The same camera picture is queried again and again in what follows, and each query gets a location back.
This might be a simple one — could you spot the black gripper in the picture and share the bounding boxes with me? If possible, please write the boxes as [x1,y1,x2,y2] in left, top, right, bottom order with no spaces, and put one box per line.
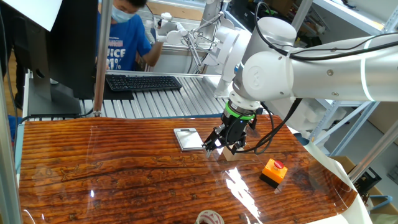
[201,110,259,159]

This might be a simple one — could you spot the light wooden block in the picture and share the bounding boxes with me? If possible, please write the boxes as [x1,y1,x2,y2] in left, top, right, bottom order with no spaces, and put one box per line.
[222,146,241,162]

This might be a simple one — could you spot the person's left forearm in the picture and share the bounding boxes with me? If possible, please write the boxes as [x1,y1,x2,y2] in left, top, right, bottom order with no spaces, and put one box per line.
[141,40,164,68]

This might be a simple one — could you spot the silver digital pocket scale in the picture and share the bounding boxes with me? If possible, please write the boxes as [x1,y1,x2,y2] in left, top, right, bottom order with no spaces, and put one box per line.
[173,128,205,152]

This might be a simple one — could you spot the person's left hand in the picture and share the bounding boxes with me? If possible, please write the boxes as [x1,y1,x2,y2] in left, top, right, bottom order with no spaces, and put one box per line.
[154,26,167,44]

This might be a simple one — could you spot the orange emergency stop button box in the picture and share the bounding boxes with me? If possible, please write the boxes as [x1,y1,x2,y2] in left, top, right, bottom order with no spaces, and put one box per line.
[259,157,289,189]

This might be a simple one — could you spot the patterned tape roll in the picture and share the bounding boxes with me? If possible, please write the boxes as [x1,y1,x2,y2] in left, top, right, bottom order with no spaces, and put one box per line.
[195,210,225,224]

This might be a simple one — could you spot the white foam packaging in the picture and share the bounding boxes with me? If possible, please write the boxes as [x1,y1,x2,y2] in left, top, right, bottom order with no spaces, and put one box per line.
[267,98,348,139]

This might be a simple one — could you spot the white haptic control device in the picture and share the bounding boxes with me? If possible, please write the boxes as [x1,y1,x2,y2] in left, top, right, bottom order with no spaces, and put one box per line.
[157,11,252,99]

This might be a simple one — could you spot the black computer keyboard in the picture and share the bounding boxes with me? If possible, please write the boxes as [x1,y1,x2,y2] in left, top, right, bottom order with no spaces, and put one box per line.
[104,73,183,92]

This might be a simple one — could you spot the wood grain vinyl mat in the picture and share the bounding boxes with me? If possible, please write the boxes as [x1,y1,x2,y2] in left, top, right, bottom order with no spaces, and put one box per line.
[19,114,358,224]

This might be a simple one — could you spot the brown cardboard box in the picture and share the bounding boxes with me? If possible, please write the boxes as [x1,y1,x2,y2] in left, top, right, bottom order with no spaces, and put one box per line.
[329,155,398,215]

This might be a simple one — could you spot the grey background robot column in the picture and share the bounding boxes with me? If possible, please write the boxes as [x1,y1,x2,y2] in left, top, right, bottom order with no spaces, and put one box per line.
[199,0,224,30]

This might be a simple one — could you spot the brown cardboard sheet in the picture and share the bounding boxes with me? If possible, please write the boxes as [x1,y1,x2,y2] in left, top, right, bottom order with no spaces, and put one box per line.
[146,1,205,21]

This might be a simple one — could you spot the person in blue shirt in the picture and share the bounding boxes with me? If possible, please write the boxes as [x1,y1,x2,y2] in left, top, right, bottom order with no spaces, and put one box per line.
[95,0,164,72]

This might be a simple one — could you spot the black plastic crate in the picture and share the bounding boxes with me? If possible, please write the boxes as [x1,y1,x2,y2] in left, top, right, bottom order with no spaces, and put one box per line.
[354,167,382,195]

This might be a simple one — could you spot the light blue face mask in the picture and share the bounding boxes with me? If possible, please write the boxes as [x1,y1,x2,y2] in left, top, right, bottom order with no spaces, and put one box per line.
[111,4,136,24]

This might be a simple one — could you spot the white metal shelf rack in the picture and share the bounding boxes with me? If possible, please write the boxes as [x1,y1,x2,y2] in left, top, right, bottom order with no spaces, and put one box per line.
[292,0,398,156]

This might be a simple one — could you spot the black computer monitor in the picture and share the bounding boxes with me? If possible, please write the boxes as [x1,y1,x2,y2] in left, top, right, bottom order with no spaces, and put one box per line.
[12,0,99,116]

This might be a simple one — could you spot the green wrist adapter ring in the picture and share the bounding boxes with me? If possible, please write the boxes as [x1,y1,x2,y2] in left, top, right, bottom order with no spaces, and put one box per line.
[225,100,256,121]

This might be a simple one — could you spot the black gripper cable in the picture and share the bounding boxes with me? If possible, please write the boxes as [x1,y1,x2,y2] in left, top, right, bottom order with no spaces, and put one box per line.
[225,1,398,156]

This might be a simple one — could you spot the aluminium frame pole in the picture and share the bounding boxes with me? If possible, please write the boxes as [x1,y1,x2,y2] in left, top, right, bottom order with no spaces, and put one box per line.
[93,0,113,118]
[348,121,398,183]
[0,74,22,224]

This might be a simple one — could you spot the blue plastic handle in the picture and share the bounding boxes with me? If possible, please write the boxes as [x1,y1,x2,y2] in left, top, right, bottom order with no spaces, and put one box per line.
[368,195,393,212]

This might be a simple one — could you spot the black monitor cable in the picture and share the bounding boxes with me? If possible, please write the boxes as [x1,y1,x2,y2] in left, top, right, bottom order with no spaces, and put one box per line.
[20,107,94,125]

